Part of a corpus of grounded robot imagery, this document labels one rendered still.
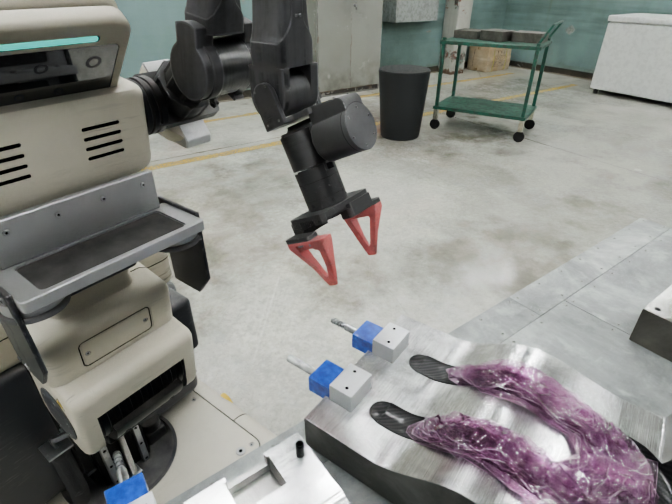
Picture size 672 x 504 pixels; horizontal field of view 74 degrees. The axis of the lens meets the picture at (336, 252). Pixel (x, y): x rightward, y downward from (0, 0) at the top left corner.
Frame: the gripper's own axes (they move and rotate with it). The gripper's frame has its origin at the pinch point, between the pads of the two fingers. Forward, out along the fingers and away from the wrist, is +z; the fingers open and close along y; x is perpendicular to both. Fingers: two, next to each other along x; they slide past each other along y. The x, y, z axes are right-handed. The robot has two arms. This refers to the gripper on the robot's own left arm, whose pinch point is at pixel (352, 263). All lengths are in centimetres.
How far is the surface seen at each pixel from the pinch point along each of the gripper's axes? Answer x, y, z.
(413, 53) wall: 323, 628, -89
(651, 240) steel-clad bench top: -22, 77, 33
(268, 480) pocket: 0.2, -25.0, 14.9
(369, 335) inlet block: 3.2, 1.1, 12.7
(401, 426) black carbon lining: -6.3, -8.9, 19.6
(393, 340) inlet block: -1.1, 1.1, 13.4
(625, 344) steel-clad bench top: -23, 33, 34
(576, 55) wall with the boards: 141, 772, 5
